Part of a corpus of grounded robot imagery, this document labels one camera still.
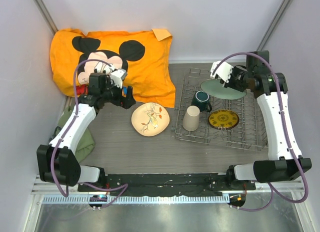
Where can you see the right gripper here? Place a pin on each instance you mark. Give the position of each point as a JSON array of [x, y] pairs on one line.
[[230, 84]]

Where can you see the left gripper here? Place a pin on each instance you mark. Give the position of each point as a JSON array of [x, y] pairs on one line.
[[126, 102]]

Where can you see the light green flower plate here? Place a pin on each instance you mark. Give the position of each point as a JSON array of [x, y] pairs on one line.
[[215, 89]]

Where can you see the cream bird plate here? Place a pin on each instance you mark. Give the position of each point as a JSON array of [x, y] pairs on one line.
[[150, 119]]

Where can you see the yellow brown patterned plate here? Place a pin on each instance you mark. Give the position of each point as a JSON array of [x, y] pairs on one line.
[[223, 119]]

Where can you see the grey wire dish rack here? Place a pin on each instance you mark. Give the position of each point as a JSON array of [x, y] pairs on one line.
[[248, 134]]

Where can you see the beige tumbler cup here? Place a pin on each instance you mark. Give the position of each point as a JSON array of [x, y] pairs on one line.
[[191, 118]]

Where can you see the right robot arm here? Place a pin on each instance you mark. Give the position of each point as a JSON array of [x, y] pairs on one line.
[[285, 160]]

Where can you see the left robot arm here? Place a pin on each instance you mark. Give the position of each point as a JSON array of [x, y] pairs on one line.
[[57, 161]]

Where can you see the dark green mug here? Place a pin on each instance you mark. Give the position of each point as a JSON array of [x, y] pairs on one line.
[[202, 101]]

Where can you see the orange Mickey Mouse cloth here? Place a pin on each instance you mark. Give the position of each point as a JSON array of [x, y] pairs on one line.
[[144, 55]]

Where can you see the green cloth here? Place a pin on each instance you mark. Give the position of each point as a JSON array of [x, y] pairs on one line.
[[86, 143]]

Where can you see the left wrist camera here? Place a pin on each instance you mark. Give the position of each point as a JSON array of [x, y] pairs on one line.
[[117, 77]]

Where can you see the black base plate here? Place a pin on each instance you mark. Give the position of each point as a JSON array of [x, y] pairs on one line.
[[170, 185]]

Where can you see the white slotted cable duct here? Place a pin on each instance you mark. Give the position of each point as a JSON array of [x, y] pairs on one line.
[[97, 199]]

